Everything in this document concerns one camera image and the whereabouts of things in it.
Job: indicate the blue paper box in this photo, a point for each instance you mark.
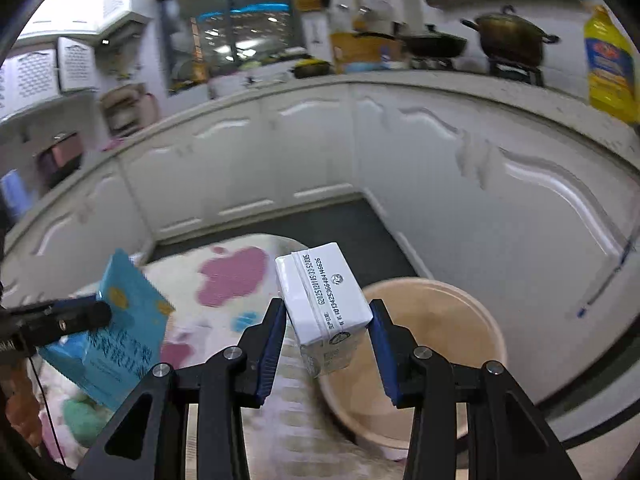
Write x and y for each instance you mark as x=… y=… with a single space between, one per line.
x=109 y=362

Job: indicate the yellow cooking oil bottle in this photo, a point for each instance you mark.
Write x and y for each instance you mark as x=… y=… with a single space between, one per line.
x=610 y=68

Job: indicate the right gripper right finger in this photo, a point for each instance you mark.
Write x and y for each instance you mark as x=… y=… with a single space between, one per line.
x=508 y=438

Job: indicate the black ribbed floor mat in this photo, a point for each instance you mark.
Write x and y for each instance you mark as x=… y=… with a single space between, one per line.
x=368 y=247

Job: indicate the wooden cutting board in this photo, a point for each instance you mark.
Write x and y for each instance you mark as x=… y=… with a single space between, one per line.
x=363 y=47

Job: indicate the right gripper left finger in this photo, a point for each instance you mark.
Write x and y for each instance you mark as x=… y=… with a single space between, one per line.
x=146 y=437

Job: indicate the dark cooking pot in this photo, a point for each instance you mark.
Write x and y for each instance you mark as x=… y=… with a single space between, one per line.
x=506 y=36

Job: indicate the white milk carton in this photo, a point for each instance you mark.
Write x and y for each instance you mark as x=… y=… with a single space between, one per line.
x=325 y=305

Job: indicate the beige round trash bin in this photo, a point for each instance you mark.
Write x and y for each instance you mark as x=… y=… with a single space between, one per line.
x=441 y=317

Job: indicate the white kitchen cabinets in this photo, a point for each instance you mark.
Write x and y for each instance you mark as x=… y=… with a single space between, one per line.
x=523 y=197

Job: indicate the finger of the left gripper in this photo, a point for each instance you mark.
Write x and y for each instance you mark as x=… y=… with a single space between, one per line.
x=36 y=325

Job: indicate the black frying pan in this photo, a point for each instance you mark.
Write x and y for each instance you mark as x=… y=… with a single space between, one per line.
x=434 y=44

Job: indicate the pink rice cooker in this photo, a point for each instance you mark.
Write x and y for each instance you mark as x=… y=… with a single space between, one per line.
x=60 y=158

